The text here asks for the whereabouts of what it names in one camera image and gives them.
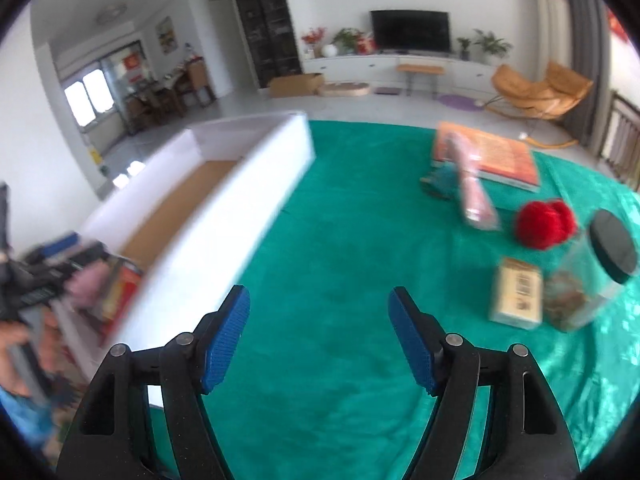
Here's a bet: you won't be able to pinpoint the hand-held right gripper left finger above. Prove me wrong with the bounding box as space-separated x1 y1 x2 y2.
56 285 251 480

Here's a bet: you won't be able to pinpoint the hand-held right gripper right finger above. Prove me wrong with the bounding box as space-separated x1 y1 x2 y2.
389 286 581 480

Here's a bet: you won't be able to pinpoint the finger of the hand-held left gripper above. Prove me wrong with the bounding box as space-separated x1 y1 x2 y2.
22 274 77 312
29 232 109 275

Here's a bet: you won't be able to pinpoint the pink mesh bath pouf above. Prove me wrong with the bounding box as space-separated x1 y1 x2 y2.
66 261 114 312

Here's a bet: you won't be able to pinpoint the red patterned packet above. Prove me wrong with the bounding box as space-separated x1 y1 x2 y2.
101 259 147 335

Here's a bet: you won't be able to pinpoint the white shallow box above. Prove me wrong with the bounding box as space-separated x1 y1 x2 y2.
55 111 316 378

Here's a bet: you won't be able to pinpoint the person's left hand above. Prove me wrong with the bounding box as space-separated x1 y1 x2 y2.
0 319 60 397

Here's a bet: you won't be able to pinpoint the yellow white tissue pack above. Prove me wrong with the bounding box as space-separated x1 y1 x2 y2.
488 257 545 331

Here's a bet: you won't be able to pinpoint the green tablecloth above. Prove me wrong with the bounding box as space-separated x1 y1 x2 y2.
145 120 640 480

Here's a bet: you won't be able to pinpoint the pink patterned rolled packet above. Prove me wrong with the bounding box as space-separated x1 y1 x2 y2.
445 132 502 232

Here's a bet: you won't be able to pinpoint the teal cloth item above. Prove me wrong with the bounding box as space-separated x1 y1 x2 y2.
419 166 464 200

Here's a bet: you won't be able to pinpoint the red yarn ball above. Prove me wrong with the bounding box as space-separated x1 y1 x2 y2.
515 200 577 251

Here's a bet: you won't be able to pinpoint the clear plastic jar black lid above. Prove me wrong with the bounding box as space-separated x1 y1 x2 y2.
542 209 637 334

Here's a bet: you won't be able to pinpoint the dining table with chairs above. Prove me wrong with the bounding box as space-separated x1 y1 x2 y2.
122 55 217 132

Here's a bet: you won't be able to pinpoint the orange book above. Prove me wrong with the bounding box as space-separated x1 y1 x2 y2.
431 121 543 194

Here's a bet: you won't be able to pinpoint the purple round mat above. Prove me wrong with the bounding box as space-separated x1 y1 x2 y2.
438 92 484 111

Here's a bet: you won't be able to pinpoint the ceiling lamp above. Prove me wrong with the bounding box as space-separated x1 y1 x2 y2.
97 4 129 24

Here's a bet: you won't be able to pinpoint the round tan pet bed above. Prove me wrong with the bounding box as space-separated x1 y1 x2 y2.
320 81 372 99

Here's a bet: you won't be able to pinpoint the cardboard box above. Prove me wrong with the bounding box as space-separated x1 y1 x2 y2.
267 72 325 99

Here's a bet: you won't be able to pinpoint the wooden bench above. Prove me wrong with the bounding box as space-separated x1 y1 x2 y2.
397 64 446 96

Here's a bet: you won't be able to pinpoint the white television cabinet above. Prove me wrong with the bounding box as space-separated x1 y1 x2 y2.
302 52 501 97

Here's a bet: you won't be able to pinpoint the orange lounge chair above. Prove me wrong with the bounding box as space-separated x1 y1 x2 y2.
482 60 596 149

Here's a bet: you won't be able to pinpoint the wooden slatted chair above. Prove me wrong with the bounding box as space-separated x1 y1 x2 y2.
596 88 640 184

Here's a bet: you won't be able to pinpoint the large potted green plant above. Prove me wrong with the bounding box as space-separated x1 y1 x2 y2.
472 28 514 65

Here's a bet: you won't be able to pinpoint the bushy green houseplant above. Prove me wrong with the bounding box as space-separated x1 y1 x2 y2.
331 27 364 55

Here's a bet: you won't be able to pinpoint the black television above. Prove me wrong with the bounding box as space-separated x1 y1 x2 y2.
370 10 452 55

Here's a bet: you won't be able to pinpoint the dark tall bookshelf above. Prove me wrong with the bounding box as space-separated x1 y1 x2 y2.
225 0 304 90

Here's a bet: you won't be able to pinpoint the red flowers in vase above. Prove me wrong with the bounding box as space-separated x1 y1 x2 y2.
301 27 327 59

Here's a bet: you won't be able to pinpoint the grey curtain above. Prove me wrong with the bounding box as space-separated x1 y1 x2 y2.
547 0 615 147

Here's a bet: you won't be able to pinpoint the framed wall picture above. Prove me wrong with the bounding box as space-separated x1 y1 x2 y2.
155 15 179 55

